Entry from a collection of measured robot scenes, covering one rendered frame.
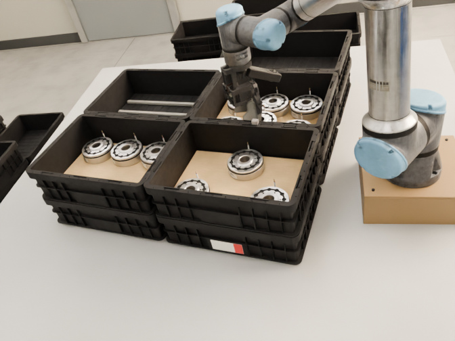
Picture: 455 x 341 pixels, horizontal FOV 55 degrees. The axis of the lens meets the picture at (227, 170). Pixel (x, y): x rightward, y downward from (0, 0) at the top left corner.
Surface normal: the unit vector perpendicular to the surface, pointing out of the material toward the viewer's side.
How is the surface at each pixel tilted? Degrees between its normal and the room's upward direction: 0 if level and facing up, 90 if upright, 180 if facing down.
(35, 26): 90
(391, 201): 90
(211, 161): 0
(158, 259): 0
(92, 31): 90
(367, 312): 0
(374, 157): 95
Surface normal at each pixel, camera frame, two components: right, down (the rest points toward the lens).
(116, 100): 0.93, 0.10
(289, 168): -0.18, -0.75
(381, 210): -0.17, 0.66
